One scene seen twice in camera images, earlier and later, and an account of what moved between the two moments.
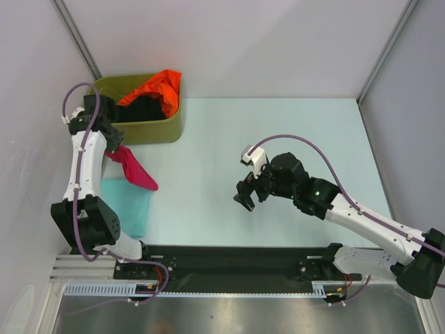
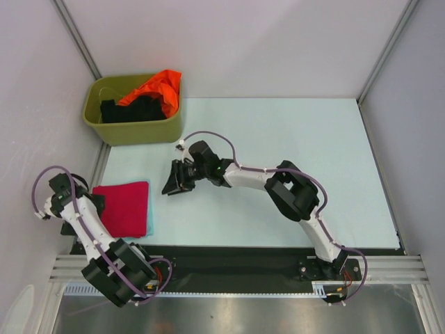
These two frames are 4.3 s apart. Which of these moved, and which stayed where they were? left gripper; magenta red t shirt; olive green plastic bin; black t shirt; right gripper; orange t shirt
Moved: right gripper; left gripper; magenta red t shirt
Stayed: orange t shirt; olive green plastic bin; black t shirt
